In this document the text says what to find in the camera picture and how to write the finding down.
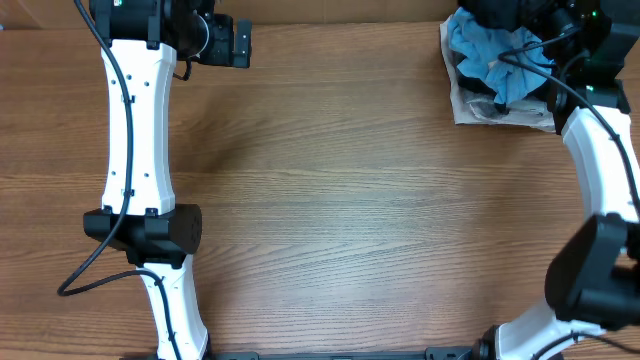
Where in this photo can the beige folded garment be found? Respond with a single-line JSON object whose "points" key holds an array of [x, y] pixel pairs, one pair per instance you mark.
{"points": [[473, 108]]}

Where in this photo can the black t-shirt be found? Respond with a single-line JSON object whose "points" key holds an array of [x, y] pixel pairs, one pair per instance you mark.
{"points": [[505, 14]]}

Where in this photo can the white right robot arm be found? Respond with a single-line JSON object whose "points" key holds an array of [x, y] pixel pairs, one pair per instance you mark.
{"points": [[587, 295]]}

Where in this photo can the light blue printed t-shirt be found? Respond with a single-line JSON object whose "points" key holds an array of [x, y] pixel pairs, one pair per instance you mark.
{"points": [[480, 44]]}

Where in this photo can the cardboard back wall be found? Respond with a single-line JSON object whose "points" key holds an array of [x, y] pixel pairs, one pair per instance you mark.
{"points": [[63, 14]]}

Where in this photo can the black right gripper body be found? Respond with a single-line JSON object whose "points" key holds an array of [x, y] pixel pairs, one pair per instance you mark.
{"points": [[564, 15]]}

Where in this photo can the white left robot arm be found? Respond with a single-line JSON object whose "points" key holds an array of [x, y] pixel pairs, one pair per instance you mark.
{"points": [[141, 44]]}

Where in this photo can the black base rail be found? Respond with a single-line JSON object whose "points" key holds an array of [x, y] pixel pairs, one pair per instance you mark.
{"points": [[433, 353]]}

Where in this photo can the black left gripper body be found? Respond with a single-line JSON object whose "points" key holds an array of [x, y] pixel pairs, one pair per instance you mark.
{"points": [[217, 50]]}

